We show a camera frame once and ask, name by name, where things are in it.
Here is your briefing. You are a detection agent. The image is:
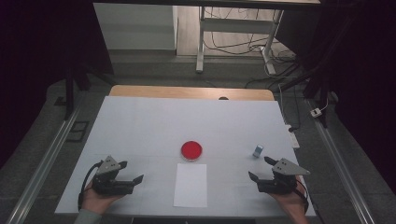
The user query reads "white desk frame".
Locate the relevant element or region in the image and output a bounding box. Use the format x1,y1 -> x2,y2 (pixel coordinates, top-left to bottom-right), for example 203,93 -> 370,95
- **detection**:
195,6 -> 285,76

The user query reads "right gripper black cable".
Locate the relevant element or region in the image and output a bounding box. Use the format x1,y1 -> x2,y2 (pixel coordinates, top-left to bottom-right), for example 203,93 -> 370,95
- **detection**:
292,181 -> 310,213

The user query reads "aluminium floor rail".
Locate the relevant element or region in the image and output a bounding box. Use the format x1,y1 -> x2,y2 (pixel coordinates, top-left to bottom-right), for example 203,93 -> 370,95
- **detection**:
306,99 -> 376,224
6,105 -> 82,224

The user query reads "white table cover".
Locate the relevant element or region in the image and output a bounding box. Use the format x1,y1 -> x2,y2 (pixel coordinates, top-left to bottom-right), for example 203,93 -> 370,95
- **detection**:
54,95 -> 317,217

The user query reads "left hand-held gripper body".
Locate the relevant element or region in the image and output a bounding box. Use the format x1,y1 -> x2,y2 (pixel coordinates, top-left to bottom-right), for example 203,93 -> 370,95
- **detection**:
92,155 -> 134,196

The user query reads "tangle of black cables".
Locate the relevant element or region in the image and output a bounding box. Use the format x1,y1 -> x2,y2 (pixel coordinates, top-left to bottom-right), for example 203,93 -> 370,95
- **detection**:
204,7 -> 302,90

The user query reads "black metal stand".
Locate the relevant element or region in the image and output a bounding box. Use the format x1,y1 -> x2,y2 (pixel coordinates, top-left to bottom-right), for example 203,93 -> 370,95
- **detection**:
279,12 -> 356,129
64,62 -> 116,120

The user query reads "person's left hand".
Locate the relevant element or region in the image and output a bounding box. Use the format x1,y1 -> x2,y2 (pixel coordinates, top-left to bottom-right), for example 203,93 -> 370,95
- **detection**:
81,182 -> 124,215

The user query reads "small blue white stamp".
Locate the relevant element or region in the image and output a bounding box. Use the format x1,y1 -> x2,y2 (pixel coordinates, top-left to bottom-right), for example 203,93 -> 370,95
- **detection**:
252,144 -> 264,159

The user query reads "white power strip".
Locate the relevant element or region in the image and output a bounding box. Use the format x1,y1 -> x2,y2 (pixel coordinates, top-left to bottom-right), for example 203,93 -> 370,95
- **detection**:
284,124 -> 301,149

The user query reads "person's right hand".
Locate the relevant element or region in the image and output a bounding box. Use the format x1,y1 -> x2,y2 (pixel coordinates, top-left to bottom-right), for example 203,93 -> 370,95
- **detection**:
269,175 -> 309,217

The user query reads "white paper sheet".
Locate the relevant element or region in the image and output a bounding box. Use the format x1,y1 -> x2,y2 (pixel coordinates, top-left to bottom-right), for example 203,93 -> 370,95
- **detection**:
173,162 -> 208,209

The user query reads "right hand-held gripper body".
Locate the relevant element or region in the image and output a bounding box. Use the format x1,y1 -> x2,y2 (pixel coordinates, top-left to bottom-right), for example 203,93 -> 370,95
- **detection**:
257,157 -> 311,196

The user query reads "dark curtain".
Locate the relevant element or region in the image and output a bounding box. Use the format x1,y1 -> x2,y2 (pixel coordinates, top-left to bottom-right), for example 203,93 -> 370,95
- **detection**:
0,0 -> 115,169
275,0 -> 396,195

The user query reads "white cabinet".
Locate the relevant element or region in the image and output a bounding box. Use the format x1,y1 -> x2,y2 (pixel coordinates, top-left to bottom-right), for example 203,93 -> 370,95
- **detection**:
92,3 -> 178,51

